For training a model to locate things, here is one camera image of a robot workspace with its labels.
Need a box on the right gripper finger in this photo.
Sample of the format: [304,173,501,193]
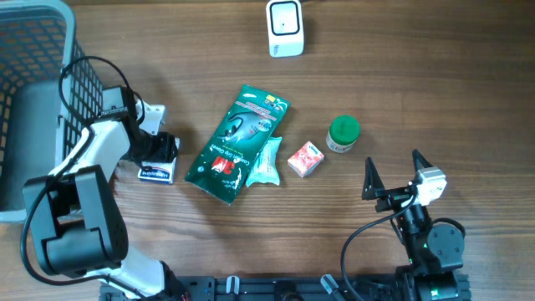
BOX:
[361,157,385,200]
[412,149,433,171]

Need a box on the white blue plaster pack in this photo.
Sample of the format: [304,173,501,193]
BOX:
[137,152,178,185]

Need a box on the green lid jar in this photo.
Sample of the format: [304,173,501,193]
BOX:
[326,115,360,153]

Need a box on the small red white box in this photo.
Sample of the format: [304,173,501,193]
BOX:
[288,141,324,177]

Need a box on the green 3M glove package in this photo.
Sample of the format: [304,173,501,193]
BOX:
[185,85,290,204]

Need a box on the teal tissue pack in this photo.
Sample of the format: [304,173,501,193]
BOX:
[246,137,283,187]

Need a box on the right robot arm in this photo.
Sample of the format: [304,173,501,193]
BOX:
[362,150,471,301]

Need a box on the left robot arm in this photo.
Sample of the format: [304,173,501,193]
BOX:
[20,87,190,300]

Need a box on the white barcode scanner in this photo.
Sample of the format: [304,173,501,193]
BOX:
[266,0,304,58]

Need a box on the grey plastic mesh basket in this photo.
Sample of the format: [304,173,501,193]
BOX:
[1,1,103,223]

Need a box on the right black cable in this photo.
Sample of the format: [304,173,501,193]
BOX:
[340,194,419,301]

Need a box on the black cable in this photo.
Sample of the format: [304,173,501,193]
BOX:
[340,194,419,301]
[19,55,145,301]

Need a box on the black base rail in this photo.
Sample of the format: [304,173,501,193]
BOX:
[99,273,472,301]

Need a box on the left black cable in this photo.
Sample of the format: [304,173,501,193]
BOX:
[19,55,145,301]

